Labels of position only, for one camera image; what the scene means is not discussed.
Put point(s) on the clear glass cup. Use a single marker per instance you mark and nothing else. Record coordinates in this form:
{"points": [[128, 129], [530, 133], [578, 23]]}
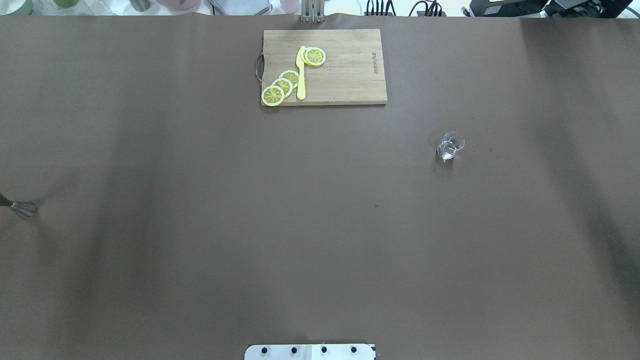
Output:
{"points": [[451, 143]]}

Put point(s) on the steel jigger measuring cup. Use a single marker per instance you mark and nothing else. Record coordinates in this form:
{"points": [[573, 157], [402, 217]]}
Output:
{"points": [[25, 210]]}

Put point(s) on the wooden cutting board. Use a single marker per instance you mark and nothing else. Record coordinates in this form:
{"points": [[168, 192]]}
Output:
{"points": [[353, 73]]}

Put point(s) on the yellow plastic knife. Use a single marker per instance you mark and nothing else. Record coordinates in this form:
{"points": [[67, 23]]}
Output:
{"points": [[301, 66]]}

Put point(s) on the lemon slice under near knife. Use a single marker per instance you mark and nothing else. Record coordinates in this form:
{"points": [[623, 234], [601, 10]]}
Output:
{"points": [[303, 56]]}

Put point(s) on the lemon slice top near knife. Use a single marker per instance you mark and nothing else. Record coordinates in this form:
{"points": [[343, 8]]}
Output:
{"points": [[316, 56]]}

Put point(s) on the metal bracket at table edge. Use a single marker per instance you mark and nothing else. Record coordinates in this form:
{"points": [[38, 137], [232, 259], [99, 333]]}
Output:
{"points": [[312, 11]]}

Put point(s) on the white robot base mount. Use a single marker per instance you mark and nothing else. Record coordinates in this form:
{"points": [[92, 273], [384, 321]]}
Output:
{"points": [[317, 351]]}

